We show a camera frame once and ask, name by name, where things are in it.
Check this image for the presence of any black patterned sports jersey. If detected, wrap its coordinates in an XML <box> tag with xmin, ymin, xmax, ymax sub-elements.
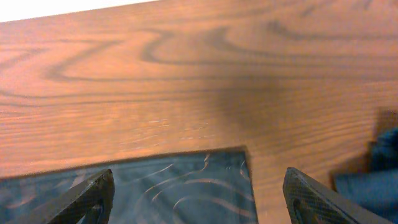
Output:
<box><xmin>1</xmin><ymin>151</ymin><xmax>257</xmax><ymax>224</ymax></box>

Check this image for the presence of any dark blue clothes pile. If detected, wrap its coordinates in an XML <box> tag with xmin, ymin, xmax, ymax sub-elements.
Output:
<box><xmin>333</xmin><ymin>128</ymin><xmax>397</xmax><ymax>223</ymax></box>

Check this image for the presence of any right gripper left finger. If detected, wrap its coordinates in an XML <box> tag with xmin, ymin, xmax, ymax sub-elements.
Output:
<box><xmin>18</xmin><ymin>169</ymin><xmax>115</xmax><ymax>224</ymax></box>

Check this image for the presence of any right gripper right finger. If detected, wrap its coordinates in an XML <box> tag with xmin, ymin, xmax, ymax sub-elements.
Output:
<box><xmin>282</xmin><ymin>167</ymin><xmax>392</xmax><ymax>224</ymax></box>

